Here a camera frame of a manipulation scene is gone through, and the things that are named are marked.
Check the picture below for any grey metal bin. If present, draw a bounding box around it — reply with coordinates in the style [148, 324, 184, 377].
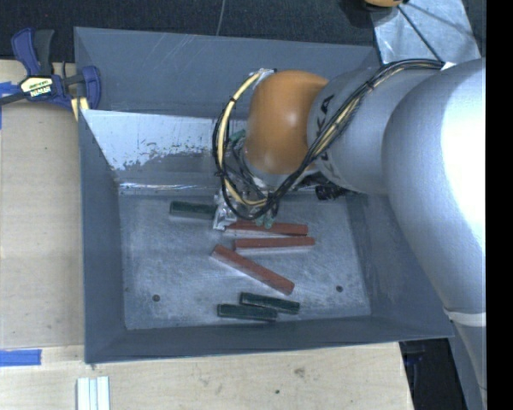
[73, 26, 456, 365]

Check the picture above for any pale wood flat board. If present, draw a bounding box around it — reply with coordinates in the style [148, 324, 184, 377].
[0, 103, 86, 350]

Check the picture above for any dark green flat block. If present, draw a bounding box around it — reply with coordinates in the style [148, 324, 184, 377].
[216, 302, 280, 323]
[239, 291, 302, 316]
[168, 200, 219, 221]

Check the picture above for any red-brown flat block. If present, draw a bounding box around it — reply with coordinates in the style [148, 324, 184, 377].
[209, 243, 296, 297]
[223, 220, 310, 238]
[232, 236, 316, 255]

